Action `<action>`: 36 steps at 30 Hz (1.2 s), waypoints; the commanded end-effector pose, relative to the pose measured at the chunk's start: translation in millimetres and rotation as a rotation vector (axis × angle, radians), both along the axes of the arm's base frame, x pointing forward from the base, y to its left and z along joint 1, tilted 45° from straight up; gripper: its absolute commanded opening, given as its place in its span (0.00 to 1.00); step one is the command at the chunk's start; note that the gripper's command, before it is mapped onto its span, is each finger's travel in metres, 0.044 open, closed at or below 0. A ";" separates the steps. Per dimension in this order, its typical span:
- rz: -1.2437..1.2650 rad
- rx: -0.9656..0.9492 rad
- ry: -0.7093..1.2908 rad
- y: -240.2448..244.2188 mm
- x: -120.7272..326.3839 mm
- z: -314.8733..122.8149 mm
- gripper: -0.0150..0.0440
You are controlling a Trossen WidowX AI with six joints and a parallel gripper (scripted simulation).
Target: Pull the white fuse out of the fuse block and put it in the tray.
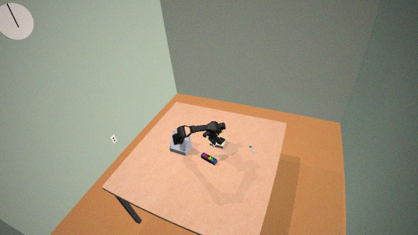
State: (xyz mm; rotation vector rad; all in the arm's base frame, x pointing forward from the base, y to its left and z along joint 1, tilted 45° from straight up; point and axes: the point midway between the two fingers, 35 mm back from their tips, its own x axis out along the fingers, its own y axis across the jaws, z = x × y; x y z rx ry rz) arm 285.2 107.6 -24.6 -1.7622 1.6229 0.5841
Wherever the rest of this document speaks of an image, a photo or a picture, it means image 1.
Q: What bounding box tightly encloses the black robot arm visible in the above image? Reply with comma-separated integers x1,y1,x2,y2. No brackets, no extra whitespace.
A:
172,121,226,145

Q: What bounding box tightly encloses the beige shallow tray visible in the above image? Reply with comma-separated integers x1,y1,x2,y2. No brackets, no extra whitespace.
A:
210,139,227,149

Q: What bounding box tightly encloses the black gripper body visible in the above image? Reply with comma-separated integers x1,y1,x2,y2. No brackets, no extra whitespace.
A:
203,131,225,145

